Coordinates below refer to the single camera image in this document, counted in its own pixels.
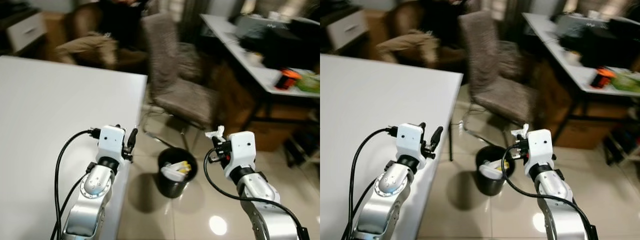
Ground white trash piece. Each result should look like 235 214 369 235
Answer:
161 162 187 182
479 161 505 180

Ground black round rubbish bin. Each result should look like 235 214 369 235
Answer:
474 145 516 197
157 147 199 199

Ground grey fabric chair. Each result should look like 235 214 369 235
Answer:
459 10 539 147
141 12 219 150

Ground white desk with black legs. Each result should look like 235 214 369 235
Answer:
200 13 321 132
521 12 640 143

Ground black item on floor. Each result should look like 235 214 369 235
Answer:
283 127 321 167
601 125 640 166

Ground white cup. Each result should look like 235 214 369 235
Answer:
565 49 584 66
245 50 264 67

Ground orange and black item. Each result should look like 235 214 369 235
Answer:
589 67 616 90
274 68 302 91

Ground seated person in black top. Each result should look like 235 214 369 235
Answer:
375 0 468 66
54 0 149 68

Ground green packet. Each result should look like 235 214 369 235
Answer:
295 72 321 94
612 70 640 94

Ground brown armchair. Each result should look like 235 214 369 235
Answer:
387 0 468 70
64 2 151 72

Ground black bag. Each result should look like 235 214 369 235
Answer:
239 19 321 72
560 16 640 70

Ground white drawer cabinet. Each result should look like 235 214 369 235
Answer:
0 9 49 55
320 7 372 52

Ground grey box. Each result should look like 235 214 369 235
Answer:
234 13 297 40
555 12 610 37

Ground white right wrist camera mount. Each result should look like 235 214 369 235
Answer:
525 129 555 177
223 131 257 181

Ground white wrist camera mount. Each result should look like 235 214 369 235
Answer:
525 129 555 177
223 131 257 181
96 125 126 164
396 123 426 162

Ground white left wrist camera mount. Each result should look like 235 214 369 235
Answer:
396 123 426 162
96 125 126 164

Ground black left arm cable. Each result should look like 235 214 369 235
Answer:
50 128 102 240
345 126 399 240

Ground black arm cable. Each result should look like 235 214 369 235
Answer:
50 128 102 240
500 142 599 240
203 146 310 240
345 126 399 240

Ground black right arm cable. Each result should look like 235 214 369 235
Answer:
500 142 599 240
203 146 310 240

